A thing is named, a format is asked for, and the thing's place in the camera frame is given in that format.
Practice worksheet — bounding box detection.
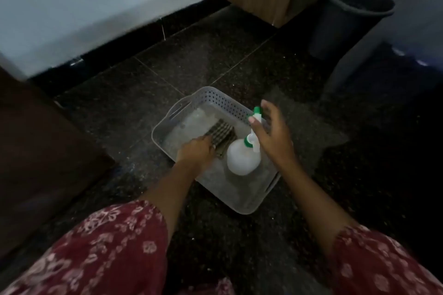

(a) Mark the person's left hand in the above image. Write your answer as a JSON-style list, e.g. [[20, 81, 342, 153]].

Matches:
[[176, 136, 217, 178]]

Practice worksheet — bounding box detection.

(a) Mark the person's right hand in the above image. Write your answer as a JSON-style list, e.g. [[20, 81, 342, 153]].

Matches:
[[248, 99, 295, 168]]

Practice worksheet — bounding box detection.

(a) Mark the checked green cloth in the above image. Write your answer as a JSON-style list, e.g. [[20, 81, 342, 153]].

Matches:
[[204, 120, 236, 158]]

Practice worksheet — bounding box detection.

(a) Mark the white spray bottle green nozzle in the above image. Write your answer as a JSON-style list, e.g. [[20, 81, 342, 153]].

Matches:
[[226, 106, 266, 177]]

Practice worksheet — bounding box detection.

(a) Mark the dark brown wooden cabinet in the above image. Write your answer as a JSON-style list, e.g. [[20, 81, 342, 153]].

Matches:
[[0, 66, 117, 261]]

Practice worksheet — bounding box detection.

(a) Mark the person's right forearm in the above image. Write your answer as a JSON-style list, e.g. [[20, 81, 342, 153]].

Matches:
[[276, 155, 358, 258]]

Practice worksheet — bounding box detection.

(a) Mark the person's left forearm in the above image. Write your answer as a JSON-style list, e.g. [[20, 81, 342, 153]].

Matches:
[[138, 161, 207, 256]]

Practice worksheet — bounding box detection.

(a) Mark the grey perforated plastic basket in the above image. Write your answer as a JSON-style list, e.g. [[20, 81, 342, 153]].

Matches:
[[151, 86, 281, 215]]

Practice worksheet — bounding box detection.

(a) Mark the dark grey waste bin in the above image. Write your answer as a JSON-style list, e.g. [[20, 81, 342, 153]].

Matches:
[[308, 0, 396, 60]]

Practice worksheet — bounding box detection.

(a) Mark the red floral garment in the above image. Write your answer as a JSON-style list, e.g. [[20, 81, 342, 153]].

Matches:
[[0, 200, 443, 295]]

